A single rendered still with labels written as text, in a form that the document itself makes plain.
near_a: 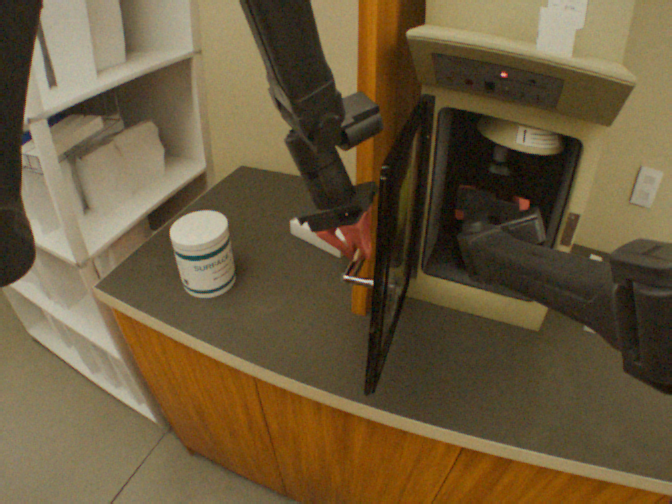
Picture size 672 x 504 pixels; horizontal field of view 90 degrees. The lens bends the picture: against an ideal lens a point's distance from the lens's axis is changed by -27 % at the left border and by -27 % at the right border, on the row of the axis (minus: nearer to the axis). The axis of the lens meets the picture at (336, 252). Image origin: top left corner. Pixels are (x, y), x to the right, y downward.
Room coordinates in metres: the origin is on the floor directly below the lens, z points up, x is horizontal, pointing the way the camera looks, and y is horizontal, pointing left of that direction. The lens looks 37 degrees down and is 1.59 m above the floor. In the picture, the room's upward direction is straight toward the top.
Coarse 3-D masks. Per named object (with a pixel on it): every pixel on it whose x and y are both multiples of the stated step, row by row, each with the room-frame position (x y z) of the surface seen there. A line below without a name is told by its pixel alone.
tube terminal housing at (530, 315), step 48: (432, 0) 0.70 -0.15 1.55; (480, 0) 0.67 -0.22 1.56; (528, 0) 0.64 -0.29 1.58; (624, 0) 0.58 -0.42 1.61; (576, 48) 0.61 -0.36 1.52; (624, 48) 0.58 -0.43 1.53; (480, 96) 0.66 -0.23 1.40; (432, 144) 0.69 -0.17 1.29; (576, 192) 0.58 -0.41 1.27; (432, 288) 0.68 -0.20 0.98
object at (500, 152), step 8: (496, 144) 0.73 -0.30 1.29; (488, 152) 0.76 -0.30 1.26; (496, 152) 0.72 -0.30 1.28; (504, 152) 0.71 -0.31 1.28; (480, 160) 0.72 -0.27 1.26; (488, 160) 0.71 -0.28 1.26; (496, 160) 0.72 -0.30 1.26; (504, 160) 0.71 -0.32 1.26; (512, 160) 0.72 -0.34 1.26; (488, 168) 0.70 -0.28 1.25; (496, 168) 0.69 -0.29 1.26; (504, 168) 0.69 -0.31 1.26; (512, 168) 0.69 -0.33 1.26
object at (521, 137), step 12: (480, 120) 0.74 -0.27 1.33; (492, 120) 0.70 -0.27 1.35; (504, 120) 0.68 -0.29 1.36; (480, 132) 0.71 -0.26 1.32; (492, 132) 0.69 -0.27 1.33; (504, 132) 0.67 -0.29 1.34; (516, 132) 0.66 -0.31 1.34; (528, 132) 0.65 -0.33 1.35; (540, 132) 0.65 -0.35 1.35; (552, 132) 0.66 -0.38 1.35; (504, 144) 0.66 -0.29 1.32; (516, 144) 0.65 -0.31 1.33; (528, 144) 0.64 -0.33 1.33; (540, 144) 0.64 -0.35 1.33; (552, 144) 0.65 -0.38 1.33
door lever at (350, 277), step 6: (360, 252) 0.50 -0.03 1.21; (354, 258) 0.49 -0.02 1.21; (360, 258) 0.49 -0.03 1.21; (354, 264) 0.47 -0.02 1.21; (360, 264) 0.48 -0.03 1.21; (348, 270) 0.46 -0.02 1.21; (354, 270) 0.46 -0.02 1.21; (342, 276) 0.45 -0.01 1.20; (348, 276) 0.45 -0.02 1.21; (354, 276) 0.45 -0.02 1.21; (360, 276) 0.45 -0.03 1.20; (342, 282) 0.45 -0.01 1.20; (348, 282) 0.45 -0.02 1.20; (354, 282) 0.45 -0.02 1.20; (360, 282) 0.44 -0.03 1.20; (366, 282) 0.44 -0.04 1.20; (372, 282) 0.44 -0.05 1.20
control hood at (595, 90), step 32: (416, 32) 0.60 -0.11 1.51; (448, 32) 0.61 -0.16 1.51; (480, 32) 0.66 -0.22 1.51; (416, 64) 0.64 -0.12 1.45; (512, 64) 0.55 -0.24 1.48; (544, 64) 0.53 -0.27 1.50; (576, 64) 0.50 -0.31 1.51; (608, 64) 0.54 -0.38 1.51; (576, 96) 0.54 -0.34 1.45; (608, 96) 0.51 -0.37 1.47
